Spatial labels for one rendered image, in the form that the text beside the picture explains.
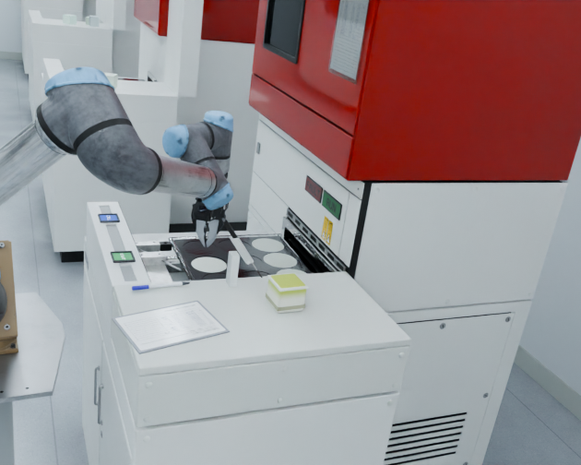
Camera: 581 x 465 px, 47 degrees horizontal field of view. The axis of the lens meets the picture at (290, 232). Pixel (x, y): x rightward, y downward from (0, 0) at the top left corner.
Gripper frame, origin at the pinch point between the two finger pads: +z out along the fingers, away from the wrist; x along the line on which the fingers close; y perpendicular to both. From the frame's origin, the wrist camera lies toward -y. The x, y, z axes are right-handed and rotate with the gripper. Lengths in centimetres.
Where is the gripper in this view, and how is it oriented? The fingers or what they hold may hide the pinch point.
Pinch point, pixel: (206, 244)
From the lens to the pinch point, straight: 181.0
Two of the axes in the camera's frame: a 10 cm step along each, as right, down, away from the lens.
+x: -9.8, -1.9, 1.1
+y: 1.8, -3.7, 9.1
